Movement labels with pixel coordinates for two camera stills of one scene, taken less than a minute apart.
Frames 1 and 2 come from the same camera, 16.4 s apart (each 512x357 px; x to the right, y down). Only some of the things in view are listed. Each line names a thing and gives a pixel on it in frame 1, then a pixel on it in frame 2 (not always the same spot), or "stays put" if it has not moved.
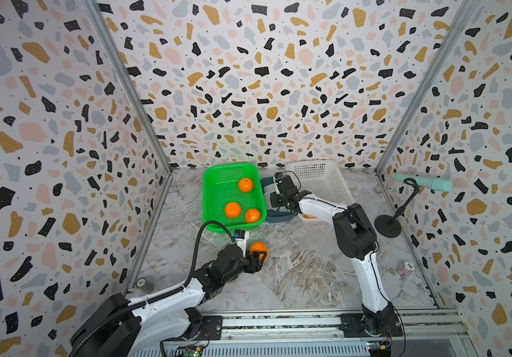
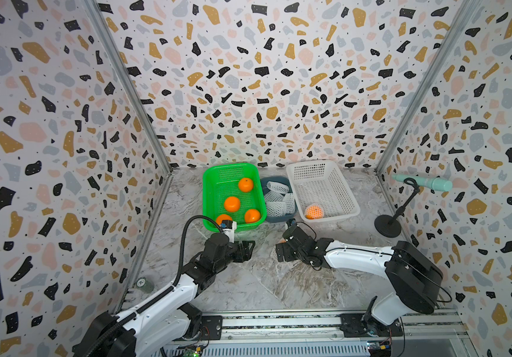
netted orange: (259, 246) -> (223, 217)
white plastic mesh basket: (324, 178) stays put
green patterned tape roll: (146, 286) stays put
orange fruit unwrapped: (245, 184) stays put
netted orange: (252, 216) stays put
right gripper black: (274, 200) -> (286, 247)
